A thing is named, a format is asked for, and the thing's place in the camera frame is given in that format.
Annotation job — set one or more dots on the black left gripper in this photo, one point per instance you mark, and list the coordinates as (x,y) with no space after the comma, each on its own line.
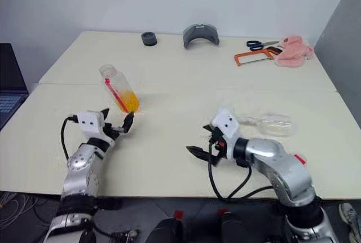
(111,131)

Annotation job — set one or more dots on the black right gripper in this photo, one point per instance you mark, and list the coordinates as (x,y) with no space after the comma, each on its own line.
(217,150)

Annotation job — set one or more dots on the bottle with orange liquid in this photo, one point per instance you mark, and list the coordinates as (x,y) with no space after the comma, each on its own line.
(124,93)

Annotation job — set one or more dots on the red and white bottle cap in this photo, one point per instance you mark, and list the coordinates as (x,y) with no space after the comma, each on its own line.
(300,159)

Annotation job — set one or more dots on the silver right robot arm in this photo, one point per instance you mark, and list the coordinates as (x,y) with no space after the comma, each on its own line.
(285,167)

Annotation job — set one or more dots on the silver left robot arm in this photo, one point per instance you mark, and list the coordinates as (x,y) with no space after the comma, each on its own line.
(81,169)

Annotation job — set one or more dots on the dark rounded shape red tab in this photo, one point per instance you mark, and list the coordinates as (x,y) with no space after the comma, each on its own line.
(231,227)
(166,230)

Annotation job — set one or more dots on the gray curved padded piece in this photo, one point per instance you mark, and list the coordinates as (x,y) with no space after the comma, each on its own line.
(200,33)

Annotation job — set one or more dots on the dark laptop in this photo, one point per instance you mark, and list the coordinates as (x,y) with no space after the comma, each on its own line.
(9,76)

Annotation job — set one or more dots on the small dark floor device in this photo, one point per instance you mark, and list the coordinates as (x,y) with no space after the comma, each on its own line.
(124,236)

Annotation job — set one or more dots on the pink cloth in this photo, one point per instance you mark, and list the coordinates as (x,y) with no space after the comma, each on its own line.
(292,52)

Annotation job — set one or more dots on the white sneaker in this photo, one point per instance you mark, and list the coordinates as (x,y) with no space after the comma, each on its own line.
(349,217)

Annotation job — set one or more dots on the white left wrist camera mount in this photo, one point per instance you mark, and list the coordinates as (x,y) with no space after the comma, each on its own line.
(90,122)

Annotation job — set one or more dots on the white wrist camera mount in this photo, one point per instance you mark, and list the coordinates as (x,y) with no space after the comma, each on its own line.
(90,122)
(227,124)

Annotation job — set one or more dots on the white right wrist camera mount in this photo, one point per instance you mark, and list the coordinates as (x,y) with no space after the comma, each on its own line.
(227,124)

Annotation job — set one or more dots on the black under-table bracket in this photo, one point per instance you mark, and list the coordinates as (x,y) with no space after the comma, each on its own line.
(110,203)

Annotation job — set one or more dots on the orange frame hacksaw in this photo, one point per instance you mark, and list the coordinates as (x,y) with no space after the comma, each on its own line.
(244,54)

